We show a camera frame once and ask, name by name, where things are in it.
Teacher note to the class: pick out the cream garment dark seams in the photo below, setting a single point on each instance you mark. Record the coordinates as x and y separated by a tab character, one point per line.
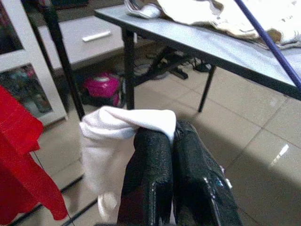
145	10

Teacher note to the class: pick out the black power strip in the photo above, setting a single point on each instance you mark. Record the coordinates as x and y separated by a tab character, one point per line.
181	74

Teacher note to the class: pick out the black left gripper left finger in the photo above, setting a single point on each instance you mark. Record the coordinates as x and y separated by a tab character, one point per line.
150	176

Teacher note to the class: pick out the red shirt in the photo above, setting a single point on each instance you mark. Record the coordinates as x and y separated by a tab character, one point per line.
18	141

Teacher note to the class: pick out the white drawer unit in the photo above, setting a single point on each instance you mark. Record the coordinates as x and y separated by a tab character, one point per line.
77	47

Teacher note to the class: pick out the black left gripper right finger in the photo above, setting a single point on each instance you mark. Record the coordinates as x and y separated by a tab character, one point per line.
200	176

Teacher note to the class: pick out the blue clothes hanger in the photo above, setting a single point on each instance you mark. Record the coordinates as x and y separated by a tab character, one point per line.
265	38

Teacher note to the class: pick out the grey table black legs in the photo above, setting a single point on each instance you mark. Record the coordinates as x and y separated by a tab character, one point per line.
211	44

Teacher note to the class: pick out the black clothes rack silver rail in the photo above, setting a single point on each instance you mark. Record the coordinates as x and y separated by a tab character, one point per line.
61	58

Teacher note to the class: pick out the white T-shirt black print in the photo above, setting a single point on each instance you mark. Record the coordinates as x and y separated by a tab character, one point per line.
105	141

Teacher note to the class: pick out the pink floor appliance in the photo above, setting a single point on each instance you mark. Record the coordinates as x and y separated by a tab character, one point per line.
101	84

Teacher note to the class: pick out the white glass door cabinet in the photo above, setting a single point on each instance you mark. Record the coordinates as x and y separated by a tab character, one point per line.
33	44

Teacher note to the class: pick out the white crumpled garment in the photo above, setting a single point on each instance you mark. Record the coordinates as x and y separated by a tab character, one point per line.
200	11

